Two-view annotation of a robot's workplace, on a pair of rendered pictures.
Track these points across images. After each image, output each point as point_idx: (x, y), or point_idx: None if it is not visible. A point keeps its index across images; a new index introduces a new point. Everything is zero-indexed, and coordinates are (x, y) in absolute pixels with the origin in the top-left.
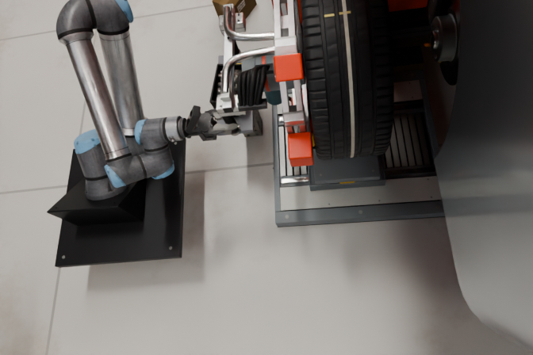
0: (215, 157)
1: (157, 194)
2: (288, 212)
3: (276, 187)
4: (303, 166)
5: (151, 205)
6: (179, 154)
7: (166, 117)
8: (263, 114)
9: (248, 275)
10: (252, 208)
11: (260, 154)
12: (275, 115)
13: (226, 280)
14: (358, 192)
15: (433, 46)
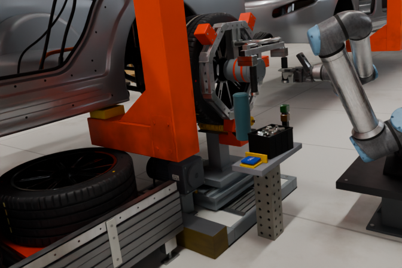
0: (322, 230)
1: (376, 164)
2: (284, 177)
3: (282, 187)
4: (253, 192)
5: (383, 161)
6: (345, 174)
7: (320, 66)
8: (252, 238)
9: (332, 179)
10: (308, 198)
11: None
12: (244, 216)
13: None
14: None
15: None
